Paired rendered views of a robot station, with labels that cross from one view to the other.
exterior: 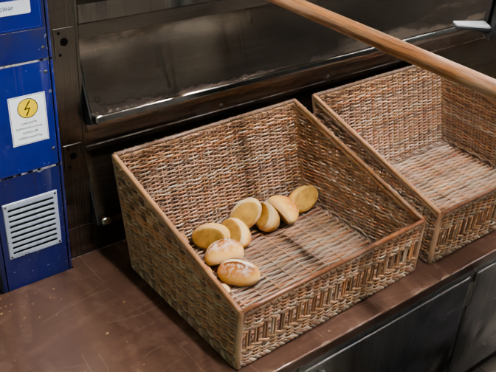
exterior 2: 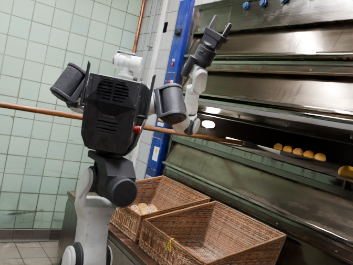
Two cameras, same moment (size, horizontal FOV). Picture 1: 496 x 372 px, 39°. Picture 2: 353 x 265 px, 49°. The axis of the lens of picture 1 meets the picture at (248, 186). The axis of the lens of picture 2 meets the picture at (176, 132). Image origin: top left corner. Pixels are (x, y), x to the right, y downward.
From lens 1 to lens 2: 3.00 m
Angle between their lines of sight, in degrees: 94
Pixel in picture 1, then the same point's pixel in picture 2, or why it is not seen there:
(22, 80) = (157, 142)
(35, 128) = (155, 156)
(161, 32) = (189, 150)
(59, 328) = not seen: hidden behind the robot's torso
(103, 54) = (176, 148)
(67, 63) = (168, 145)
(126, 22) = (180, 140)
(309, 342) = not seen: hidden behind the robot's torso
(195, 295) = not seen: hidden behind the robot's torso
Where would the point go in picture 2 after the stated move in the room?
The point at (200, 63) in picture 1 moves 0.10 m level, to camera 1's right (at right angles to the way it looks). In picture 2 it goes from (191, 163) to (189, 165)
